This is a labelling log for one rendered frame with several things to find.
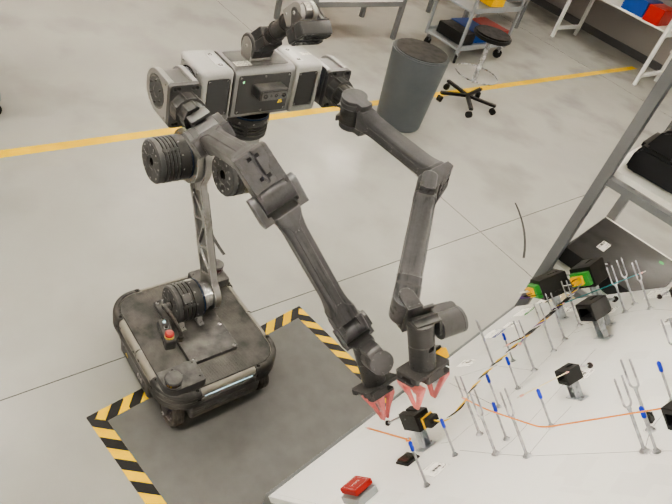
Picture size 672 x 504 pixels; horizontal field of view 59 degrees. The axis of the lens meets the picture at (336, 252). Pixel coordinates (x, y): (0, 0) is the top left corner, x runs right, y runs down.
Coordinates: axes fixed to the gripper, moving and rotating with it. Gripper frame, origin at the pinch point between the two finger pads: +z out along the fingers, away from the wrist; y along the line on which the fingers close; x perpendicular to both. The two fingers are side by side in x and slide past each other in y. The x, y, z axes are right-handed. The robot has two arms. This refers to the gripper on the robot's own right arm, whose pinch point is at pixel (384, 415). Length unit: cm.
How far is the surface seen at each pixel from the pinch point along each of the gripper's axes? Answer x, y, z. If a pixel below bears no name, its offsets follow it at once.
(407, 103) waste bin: 229, 266, -70
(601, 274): -13, 82, -6
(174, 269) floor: 190, 32, -21
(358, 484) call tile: -13.0, -20.3, 1.6
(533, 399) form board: -25.6, 24.1, 2.8
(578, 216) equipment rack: -1, 96, -20
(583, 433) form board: -45.0, 12.6, -0.2
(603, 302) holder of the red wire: -26, 59, -7
